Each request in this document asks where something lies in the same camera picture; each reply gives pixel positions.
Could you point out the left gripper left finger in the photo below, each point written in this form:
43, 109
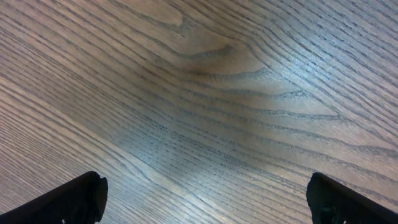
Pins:
81, 201

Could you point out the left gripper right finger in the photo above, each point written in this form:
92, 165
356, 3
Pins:
331, 202

